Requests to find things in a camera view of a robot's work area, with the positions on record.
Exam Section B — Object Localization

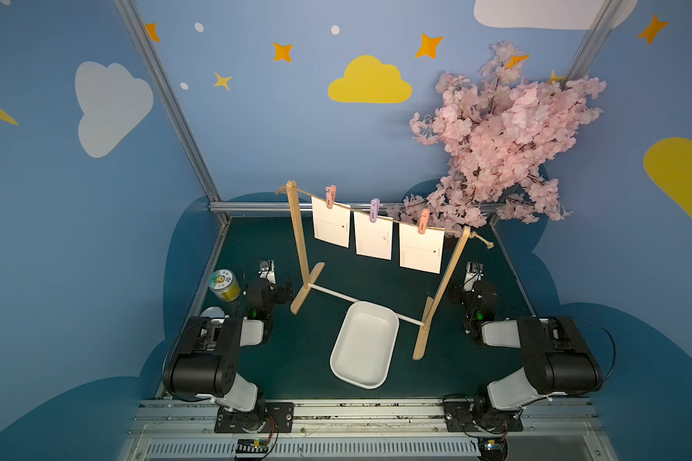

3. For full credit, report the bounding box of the white postcard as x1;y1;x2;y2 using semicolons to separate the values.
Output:
399;224;445;274
353;211;393;260
311;198;352;248

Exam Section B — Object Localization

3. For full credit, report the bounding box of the salmon clothespin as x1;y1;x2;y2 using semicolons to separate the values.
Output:
418;209;431;234

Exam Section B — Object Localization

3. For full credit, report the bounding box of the light pink clothespin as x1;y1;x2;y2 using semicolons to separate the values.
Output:
325;184;336;209

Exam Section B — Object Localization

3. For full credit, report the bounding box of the purple clothespin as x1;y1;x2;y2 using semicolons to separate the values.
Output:
369;198;381;223

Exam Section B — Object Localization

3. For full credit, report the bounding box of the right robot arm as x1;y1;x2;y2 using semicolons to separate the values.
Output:
447;280;612;419

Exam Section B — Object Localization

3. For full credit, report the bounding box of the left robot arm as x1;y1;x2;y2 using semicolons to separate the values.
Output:
163;278;294;417

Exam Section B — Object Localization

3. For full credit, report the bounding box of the wooden clothesline stand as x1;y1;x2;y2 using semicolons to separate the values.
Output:
285;179;472;361

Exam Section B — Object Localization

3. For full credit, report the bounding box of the yellow green tin can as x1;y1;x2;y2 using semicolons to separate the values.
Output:
208;269;241;303

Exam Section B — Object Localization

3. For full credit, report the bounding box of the silver tin can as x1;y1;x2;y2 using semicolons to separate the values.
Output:
200;307;227;321

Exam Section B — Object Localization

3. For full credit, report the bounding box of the white plastic tray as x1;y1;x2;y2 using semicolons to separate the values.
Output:
329;301;400;390

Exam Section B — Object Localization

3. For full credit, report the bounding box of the green circuit board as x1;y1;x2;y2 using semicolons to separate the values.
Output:
234;439;272;460

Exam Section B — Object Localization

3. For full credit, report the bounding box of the pink cherry blossom tree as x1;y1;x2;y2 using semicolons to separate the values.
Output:
388;40;607;232

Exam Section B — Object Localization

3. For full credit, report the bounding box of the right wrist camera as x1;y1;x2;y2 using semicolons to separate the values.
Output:
462;261;484;292

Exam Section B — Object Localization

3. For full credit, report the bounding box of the jute string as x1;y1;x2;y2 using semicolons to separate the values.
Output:
275;184;495;250

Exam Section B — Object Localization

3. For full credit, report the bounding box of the rear aluminium floor rail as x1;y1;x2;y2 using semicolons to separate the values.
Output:
210;200;506;215

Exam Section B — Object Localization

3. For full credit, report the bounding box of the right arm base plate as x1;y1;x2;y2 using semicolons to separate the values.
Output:
441;400;524;435

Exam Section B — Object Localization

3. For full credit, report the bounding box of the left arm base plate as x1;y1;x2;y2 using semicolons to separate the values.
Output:
213;401;294;434

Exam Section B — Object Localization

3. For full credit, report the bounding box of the left aluminium frame post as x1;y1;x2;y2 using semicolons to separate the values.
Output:
113;0;220;203

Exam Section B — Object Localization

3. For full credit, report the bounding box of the aluminium frame post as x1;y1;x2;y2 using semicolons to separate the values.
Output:
113;0;220;203
561;0;624;88

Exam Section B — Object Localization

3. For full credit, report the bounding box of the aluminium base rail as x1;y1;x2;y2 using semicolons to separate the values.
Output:
119;398;617;460

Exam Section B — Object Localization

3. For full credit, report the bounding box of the right aluminium frame post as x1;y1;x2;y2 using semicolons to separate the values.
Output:
561;0;624;88

